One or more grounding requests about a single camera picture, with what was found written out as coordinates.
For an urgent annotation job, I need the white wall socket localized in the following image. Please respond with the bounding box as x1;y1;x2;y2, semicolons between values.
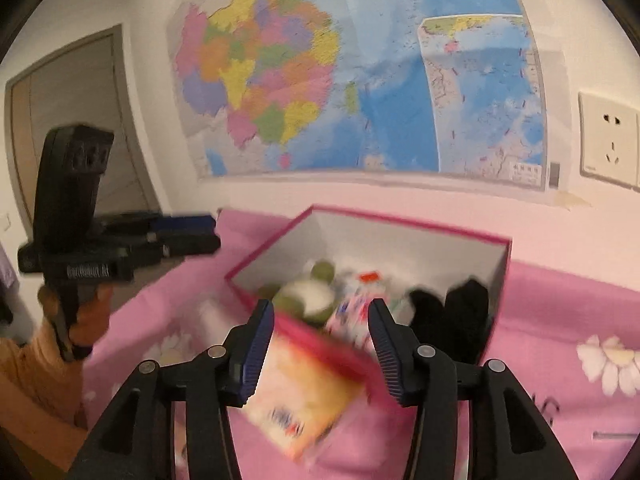
577;90;640;189

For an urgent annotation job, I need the black cloth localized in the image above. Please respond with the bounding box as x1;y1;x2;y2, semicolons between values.
407;279;492;367

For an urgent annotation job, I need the colourful wall map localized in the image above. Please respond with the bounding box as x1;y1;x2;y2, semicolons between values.
167;0;549;192

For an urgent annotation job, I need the person's left hand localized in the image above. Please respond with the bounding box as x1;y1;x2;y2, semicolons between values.
38;283;114;356

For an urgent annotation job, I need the white printed tissue pack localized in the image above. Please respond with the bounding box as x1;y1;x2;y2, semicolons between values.
325;270;417;357

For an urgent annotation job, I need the purple cloth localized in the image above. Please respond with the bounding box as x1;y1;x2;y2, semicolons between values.
0;244;19;292

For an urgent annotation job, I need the pink floral tissue pack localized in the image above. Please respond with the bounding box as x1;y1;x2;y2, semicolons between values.
242;330;367;464

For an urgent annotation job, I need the green and white plush toy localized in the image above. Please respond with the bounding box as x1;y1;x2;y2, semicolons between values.
259;257;342;322

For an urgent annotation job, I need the grey framed door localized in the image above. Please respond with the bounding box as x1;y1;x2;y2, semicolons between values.
5;25;166;241

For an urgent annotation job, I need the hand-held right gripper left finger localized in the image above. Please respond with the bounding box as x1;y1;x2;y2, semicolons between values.
67;299;276;480

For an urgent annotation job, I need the pink floral bedsheet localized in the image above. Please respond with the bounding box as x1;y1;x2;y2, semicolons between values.
82;209;640;480

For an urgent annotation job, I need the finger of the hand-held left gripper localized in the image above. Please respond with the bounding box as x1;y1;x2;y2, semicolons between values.
94;212;218;235
127;233;222;267

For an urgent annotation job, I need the pink cardboard box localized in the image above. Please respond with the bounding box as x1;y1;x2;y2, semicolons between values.
225;205;514;411

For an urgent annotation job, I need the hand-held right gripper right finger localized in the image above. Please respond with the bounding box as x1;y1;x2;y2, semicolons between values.
367;297;581;480

